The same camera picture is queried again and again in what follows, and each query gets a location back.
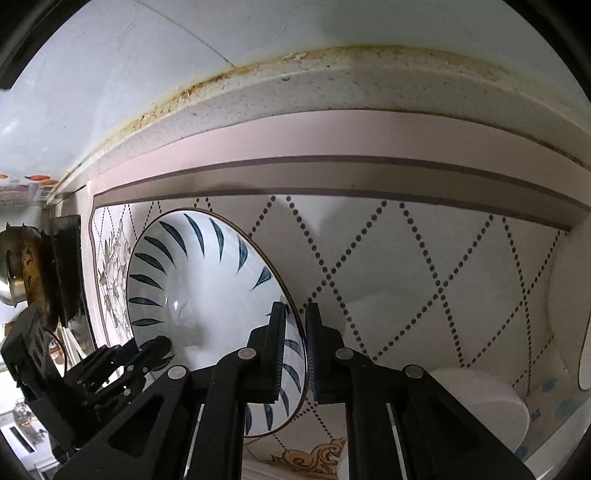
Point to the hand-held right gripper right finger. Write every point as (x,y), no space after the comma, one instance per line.
(312,355)

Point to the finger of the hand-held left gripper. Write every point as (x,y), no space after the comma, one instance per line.
(147,348)
(115,387)

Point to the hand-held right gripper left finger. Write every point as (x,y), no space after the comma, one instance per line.
(277,355)

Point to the white plate blue leaf pattern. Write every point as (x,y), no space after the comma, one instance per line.
(207,286)

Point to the dirty wok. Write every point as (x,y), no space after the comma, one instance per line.
(37,277)

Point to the black stove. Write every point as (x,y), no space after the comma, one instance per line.
(67,267)

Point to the steel pot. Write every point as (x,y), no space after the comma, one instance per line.
(11,267)

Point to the colourful wall sticker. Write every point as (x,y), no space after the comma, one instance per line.
(23,189)

